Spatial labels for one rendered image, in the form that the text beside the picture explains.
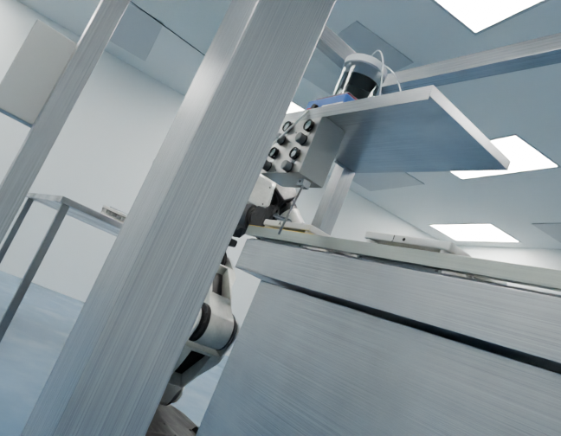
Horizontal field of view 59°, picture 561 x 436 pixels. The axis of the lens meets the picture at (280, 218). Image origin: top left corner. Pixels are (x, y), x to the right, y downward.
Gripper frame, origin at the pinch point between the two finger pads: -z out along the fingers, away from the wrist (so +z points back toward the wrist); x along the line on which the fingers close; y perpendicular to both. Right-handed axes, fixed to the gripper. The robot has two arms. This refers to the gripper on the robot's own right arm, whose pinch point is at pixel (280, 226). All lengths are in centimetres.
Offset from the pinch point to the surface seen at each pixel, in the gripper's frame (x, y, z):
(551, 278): 6, 57, -75
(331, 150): -25.3, 11.2, -11.6
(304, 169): -15.2, 16.6, -8.1
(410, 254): 6, 41, -50
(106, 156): -82, -305, 396
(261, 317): 29.4, 11.2, -10.7
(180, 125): 19, 118, -44
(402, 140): -33.4, 11.6, -31.6
